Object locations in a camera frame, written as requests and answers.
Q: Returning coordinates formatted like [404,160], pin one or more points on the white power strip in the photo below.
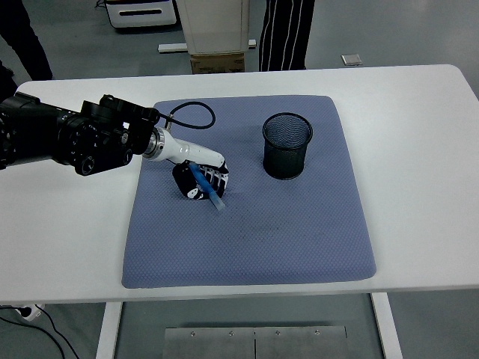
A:
[33,313]

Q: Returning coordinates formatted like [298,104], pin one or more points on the black mesh pen holder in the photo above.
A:
[286,161]

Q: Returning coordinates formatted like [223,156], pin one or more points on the white cabinet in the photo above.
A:
[217,26]

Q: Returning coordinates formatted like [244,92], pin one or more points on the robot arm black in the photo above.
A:
[93,138]

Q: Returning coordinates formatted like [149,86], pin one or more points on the white appliance with dark slot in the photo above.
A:
[142,16]

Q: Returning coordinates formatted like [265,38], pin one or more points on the grey floor outlet cover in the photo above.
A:
[351,60]

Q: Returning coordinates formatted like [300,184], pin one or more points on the grey metal plate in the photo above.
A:
[217,346]

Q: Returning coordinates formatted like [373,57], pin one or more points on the blue marker with clear cap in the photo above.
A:
[219,203]

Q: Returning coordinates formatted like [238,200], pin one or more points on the white flat base bar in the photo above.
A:
[172,47]

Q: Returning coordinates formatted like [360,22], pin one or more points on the brown cardboard box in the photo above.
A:
[217,63]

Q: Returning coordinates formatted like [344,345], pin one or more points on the person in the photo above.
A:
[26,37]
[286,33]

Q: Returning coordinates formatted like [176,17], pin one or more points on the blue-grey textured mat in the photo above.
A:
[243,243]

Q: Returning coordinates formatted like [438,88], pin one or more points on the white table leg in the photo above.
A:
[108,333]
[387,329]

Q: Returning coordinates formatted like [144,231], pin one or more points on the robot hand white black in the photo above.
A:
[198,151]

